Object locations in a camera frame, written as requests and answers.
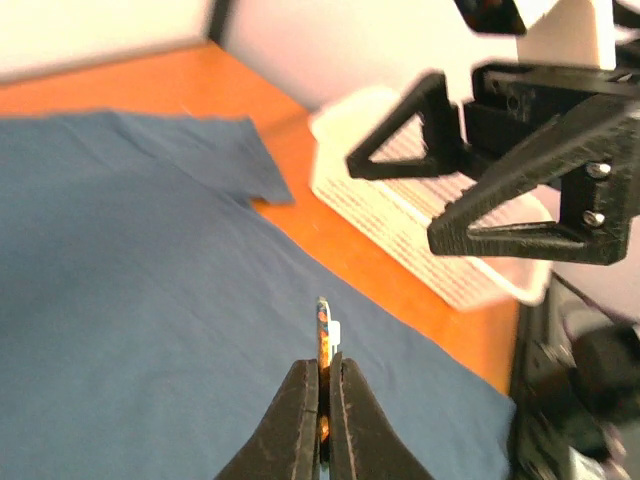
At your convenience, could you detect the blue t-shirt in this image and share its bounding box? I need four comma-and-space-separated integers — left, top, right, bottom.
1, 111, 513, 479

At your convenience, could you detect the white perforated plastic basket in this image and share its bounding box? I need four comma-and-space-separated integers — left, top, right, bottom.
307, 85, 554, 309

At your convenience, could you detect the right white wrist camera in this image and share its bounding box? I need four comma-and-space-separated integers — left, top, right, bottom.
455, 0, 616, 70

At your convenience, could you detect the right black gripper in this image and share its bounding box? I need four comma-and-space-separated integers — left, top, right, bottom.
346, 61, 639, 265

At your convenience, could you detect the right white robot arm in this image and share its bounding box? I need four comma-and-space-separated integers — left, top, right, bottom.
346, 62, 639, 479

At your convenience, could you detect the round colourful brooch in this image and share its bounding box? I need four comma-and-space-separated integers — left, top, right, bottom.
315, 297, 341, 468

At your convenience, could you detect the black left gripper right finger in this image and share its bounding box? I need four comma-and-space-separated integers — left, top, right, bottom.
329, 353, 432, 480

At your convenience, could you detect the black enclosure frame post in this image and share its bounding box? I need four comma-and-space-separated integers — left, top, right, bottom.
206, 0, 236, 46

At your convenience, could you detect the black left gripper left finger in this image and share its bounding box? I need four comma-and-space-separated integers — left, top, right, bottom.
216, 360, 320, 480

